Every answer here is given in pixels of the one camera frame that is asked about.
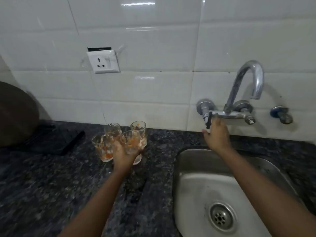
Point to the person's right forearm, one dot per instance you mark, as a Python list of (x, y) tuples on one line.
[(266, 192)]

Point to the person's right hand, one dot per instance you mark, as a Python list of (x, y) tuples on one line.
[(218, 138)]

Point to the round wooden cutting board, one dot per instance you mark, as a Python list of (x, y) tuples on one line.
[(17, 115)]

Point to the drinking glass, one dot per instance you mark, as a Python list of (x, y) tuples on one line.
[(139, 132), (101, 146), (132, 143), (113, 130)]

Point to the black drying mat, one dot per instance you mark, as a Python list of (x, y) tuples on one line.
[(59, 140)]

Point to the chrome wall faucet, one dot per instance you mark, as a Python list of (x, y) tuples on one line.
[(258, 78)]

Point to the brass valve with blue collar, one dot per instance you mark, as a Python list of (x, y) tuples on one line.
[(284, 115)]

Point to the stainless steel sink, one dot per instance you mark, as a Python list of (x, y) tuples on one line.
[(197, 190)]

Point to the metal sink drain strainer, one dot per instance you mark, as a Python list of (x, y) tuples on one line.
[(223, 217)]

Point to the person's left hand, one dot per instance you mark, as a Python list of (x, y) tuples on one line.
[(122, 157)]

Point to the person's left forearm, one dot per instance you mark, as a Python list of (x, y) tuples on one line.
[(98, 204)]

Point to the white wall socket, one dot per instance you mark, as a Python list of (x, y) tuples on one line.
[(103, 61)]

